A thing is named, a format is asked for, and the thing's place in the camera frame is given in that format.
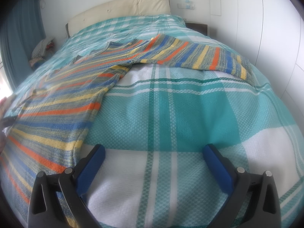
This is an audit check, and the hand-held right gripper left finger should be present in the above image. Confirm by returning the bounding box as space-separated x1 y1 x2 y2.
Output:
27 144 106 228

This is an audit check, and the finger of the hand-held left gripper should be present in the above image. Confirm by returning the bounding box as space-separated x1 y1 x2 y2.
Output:
2 115 19 126

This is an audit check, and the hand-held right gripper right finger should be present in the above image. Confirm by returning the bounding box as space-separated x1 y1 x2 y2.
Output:
204 143 282 228

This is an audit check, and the striped knit sweater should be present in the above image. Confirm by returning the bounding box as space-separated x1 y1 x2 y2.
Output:
0 34 253 228

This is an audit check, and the pile of colourful clothes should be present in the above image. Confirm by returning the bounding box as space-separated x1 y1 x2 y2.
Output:
28 40 56 70

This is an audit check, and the teal plaid blanket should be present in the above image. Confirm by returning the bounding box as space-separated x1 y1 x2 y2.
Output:
0 14 304 228

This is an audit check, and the striped grey cloth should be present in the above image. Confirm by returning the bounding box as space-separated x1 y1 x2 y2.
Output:
32 37 55 58

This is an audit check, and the teal curtain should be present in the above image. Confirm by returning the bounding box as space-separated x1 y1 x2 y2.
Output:
0 0 47 95

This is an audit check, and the dark wooden nightstand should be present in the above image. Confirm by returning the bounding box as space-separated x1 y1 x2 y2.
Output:
185 22 208 36

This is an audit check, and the white wardrobe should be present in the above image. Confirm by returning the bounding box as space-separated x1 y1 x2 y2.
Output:
207 0 304 114

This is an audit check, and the cream pillow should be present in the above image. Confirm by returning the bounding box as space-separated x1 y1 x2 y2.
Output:
65 0 172 38

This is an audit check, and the white wall socket panel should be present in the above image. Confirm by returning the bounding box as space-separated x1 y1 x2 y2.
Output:
177 0 196 10

